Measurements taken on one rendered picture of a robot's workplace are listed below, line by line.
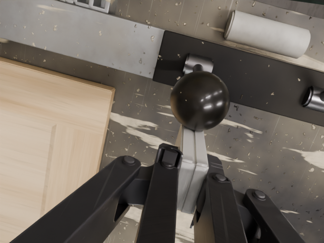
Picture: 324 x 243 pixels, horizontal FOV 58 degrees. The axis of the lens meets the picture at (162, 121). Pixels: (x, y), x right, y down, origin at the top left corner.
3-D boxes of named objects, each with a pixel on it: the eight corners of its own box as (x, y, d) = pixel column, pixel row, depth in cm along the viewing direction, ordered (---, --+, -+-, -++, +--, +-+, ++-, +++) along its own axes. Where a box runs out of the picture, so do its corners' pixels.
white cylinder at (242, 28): (303, 29, 31) (230, 10, 31) (315, 30, 28) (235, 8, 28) (292, 57, 32) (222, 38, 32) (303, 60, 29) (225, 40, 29)
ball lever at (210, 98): (184, 40, 28) (177, 71, 16) (222, 50, 28) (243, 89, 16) (174, 77, 30) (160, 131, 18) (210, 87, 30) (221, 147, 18)
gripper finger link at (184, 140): (178, 212, 15) (165, 209, 15) (181, 155, 22) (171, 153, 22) (195, 163, 14) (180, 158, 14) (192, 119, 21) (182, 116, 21)
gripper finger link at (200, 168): (195, 163, 14) (209, 167, 14) (193, 119, 21) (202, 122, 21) (178, 212, 15) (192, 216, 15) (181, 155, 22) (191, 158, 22)
